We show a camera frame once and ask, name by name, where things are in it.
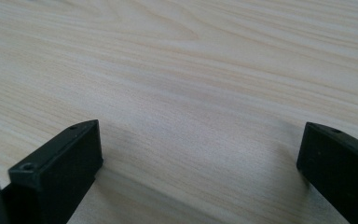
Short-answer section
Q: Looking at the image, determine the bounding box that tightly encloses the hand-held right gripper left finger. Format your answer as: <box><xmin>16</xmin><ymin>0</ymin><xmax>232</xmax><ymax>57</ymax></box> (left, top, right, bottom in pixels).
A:
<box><xmin>0</xmin><ymin>119</ymin><xmax>104</xmax><ymax>224</ymax></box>

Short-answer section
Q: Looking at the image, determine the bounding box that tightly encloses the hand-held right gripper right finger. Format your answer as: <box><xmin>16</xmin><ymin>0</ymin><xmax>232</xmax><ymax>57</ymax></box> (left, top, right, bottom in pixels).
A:
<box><xmin>296</xmin><ymin>121</ymin><xmax>358</xmax><ymax>224</ymax></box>

